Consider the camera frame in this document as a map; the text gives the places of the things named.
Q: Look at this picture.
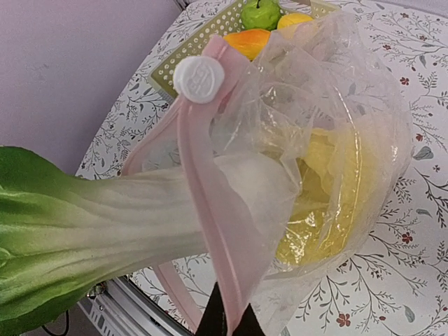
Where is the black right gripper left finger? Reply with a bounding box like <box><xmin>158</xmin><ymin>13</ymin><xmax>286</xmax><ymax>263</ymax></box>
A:
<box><xmin>195</xmin><ymin>283</ymin><xmax>228</xmax><ymax>336</ymax></box>

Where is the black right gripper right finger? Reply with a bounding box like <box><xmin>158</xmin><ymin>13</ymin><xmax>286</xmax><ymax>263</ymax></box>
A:
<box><xmin>236</xmin><ymin>304</ymin><xmax>265</xmax><ymax>336</ymax></box>

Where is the toy napa cabbage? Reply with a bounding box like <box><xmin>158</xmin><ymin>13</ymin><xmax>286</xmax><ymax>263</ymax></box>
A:
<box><xmin>276</xmin><ymin>128</ymin><xmax>391</xmax><ymax>266</ymax></box>

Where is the green toy leaf vegetable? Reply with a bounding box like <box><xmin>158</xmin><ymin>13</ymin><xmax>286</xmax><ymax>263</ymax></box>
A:
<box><xmin>1</xmin><ymin>146</ymin><xmax>298</xmax><ymax>335</ymax></box>

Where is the clear zip top bag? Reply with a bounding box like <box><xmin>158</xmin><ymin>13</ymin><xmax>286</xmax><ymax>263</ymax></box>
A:
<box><xmin>123</xmin><ymin>10</ymin><xmax>412</xmax><ymax>335</ymax></box>

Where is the floral patterned table mat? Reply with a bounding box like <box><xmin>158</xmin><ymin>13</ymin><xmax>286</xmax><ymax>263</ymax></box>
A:
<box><xmin>78</xmin><ymin>1</ymin><xmax>447</xmax><ymax>335</ymax></box>

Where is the orange yellow toy mango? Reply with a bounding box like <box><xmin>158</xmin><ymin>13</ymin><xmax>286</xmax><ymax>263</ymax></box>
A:
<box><xmin>223</xmin><ymin>29</ymin><xmax>270</xmax><ymax>61</ymax></box>

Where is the pale green plastic basket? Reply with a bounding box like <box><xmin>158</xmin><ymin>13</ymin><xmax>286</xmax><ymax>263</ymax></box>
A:
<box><xmin>150</xmin><ymin>0</ymin><xmax>342</xmax><ymax>102</ymax></box>

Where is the yellow toy lemon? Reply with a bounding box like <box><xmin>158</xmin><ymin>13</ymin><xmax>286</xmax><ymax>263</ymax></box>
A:
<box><xmin>277</xmin><ymin>13</ymin><xmax>313</xmax><ymax>29</ymax></box>

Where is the green toy apple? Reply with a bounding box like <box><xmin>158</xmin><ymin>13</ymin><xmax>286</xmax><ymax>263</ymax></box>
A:
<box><xmin>241</xmin><ymin>0</ymin><xmax>282</xmax><ymax>31</ymax></box>

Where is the front aluminium rail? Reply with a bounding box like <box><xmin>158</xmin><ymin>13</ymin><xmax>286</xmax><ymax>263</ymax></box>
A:
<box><xmin>78</xmin><ymin>276</ymin><xmax>192</xmax><ymax>336</ymax></box>

